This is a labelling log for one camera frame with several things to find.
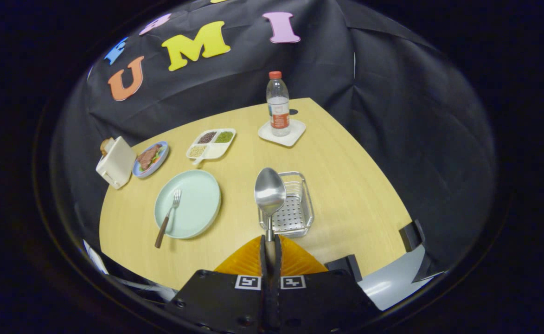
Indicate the brown steak with lettuce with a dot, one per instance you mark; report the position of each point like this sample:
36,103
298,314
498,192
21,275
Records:
148,157

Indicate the light green plate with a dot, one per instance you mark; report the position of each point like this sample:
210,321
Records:
197,204

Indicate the black rectangular object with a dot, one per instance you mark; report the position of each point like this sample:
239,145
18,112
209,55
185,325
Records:
412,235

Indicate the clear bottle red cap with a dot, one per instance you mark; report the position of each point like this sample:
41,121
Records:
278,106

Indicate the toast slice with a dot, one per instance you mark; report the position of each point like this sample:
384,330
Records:
105,146

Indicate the white divided bean tray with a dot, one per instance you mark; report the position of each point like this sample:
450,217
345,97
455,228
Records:
214,149

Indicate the white square coaster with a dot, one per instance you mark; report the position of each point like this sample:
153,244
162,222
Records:
295,134

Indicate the white toaster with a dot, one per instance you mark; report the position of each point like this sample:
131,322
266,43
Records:
116,162

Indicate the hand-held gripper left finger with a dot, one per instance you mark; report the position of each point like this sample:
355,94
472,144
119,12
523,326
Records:
265,301

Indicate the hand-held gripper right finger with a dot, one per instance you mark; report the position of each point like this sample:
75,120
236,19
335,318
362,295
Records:
277,301

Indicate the blue plate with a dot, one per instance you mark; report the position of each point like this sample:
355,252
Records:
158,164

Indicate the black backdrop cloth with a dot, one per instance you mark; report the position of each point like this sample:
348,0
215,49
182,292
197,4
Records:
392,116

